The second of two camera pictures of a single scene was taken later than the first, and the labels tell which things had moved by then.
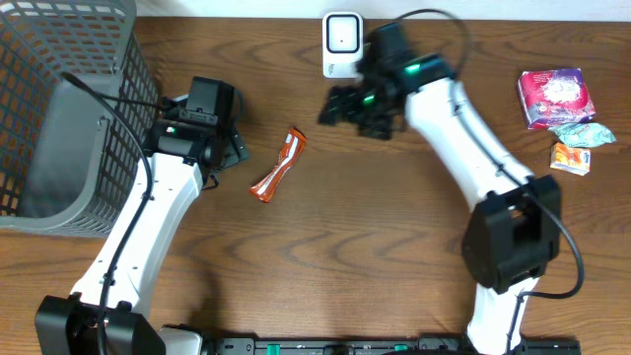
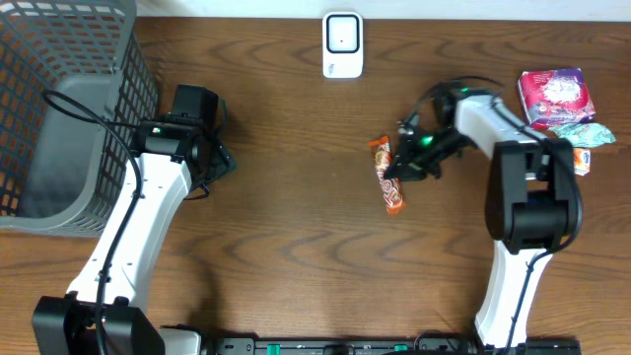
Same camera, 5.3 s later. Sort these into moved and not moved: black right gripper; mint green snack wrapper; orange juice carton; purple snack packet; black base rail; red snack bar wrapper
Moved: black right gripper; red snack bar wrapper
Not moved: purple snack packet; black base rail; mint green snack wrapper; orange juice carton
